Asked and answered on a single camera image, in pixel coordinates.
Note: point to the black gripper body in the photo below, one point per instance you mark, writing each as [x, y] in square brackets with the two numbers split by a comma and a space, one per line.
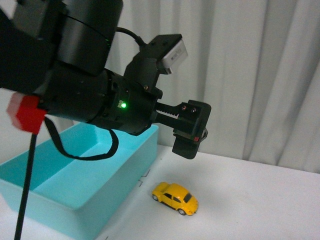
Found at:
[130, 102]

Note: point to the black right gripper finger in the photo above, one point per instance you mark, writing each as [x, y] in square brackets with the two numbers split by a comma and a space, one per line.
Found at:
[188, 120]

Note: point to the yellow beetle toy car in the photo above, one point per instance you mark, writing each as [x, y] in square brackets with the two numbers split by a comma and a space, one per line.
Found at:
[176, 197]

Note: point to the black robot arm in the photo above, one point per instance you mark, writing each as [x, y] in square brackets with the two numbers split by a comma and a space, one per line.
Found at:
[53, 55]

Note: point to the white pleated curtain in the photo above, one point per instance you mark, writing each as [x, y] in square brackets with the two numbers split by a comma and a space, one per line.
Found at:
[256, 62]

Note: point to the turquoise plastic storage box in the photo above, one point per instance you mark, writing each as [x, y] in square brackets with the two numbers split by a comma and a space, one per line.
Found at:
[75, 197]

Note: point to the thin black rod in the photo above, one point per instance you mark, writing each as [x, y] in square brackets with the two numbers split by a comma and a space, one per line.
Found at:
[26, 188]

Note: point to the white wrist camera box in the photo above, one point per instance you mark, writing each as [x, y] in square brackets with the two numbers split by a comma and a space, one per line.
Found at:
[174, 58]

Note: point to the red bracket on arm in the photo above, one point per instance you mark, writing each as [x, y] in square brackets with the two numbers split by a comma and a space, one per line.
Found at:
[24, 113]

